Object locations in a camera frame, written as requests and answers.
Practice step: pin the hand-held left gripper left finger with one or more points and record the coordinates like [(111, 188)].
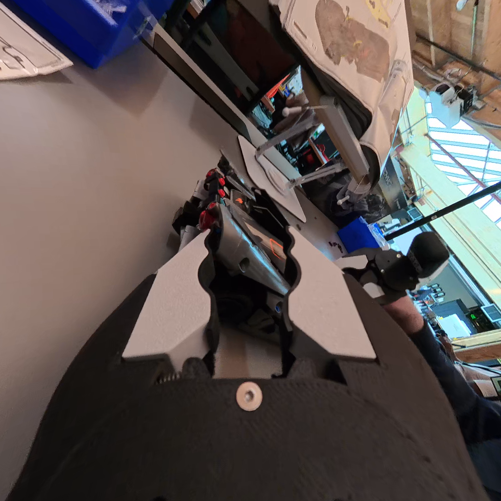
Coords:
[(172, 313)]

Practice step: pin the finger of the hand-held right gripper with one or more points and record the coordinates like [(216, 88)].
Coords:
[(374, 290), (354, 262)]

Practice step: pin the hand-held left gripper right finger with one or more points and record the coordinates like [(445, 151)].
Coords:
[(332, 313)]

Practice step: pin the dark lego car model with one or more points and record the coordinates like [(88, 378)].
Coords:
[(242, 242)]

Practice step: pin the person's right forearm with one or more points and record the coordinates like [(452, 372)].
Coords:
[(458, 383)]

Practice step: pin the black double lego pin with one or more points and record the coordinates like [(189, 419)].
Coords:
[(336, 245)]

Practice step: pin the LEGO Technic box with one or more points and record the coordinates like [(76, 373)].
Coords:
[(219, 58)]

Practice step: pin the person's right hand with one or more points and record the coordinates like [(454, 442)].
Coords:
[(405, 313)]

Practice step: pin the blue plastic bin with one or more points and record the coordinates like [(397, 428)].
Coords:
[(356, 235)]

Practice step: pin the clear plastic parts bags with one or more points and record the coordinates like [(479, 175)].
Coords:
[(379, 235)]

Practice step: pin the white book stand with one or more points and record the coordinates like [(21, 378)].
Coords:
[(344, 129)]

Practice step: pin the white ceiling projector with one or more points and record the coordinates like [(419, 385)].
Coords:
[(454, 101)]

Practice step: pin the open instruction book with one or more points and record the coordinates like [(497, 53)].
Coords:
[(395, 47)]

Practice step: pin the blue bin with marker tag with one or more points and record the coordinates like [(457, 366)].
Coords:
[(90, 35)]

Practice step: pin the white sticker sheet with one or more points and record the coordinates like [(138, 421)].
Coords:
[(23, 51)]

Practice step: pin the clear plastic bag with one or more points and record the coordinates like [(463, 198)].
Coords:
[(113, 8)]

